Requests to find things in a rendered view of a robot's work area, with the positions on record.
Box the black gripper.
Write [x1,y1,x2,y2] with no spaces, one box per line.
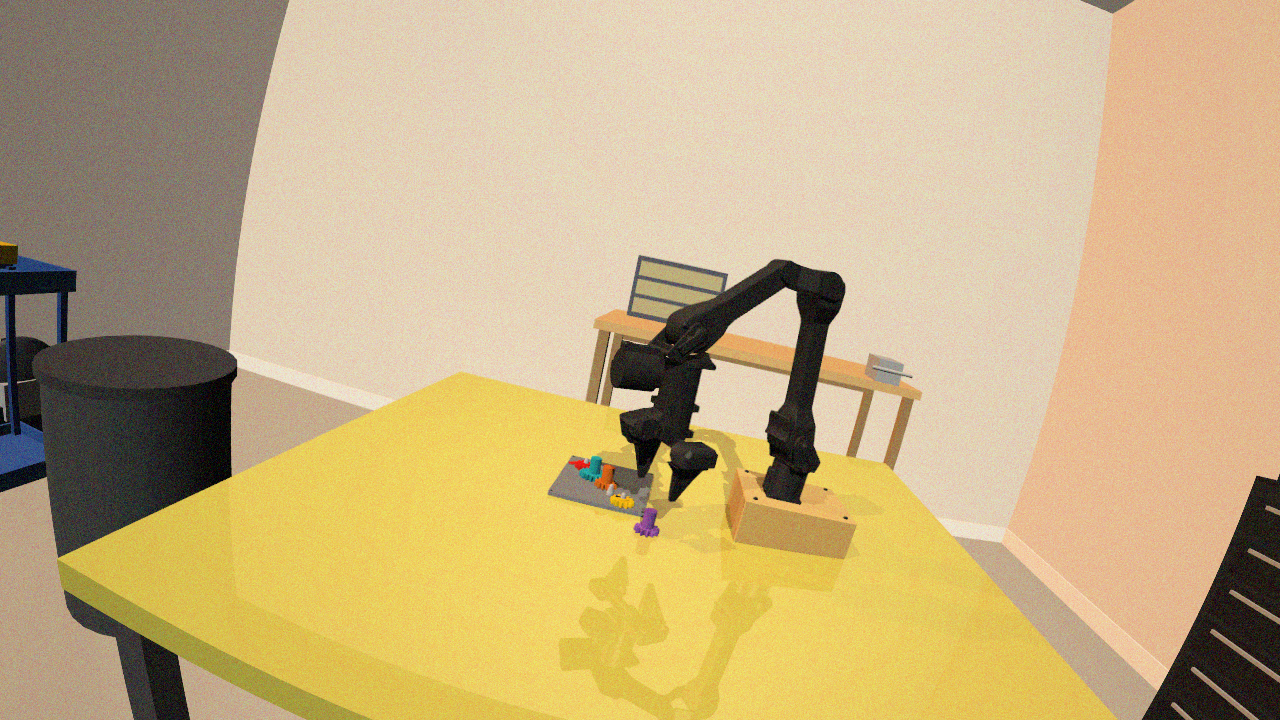
[634,391,718,502]

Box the orange gear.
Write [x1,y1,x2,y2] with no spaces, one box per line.
[594,465,618,489]

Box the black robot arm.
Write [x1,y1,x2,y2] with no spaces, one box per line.
[611,259,846,505]

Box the purple gear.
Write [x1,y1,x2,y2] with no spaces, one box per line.
[634,509,659,538]

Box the teal gear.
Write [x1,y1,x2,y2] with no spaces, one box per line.
[579,455,603,482]

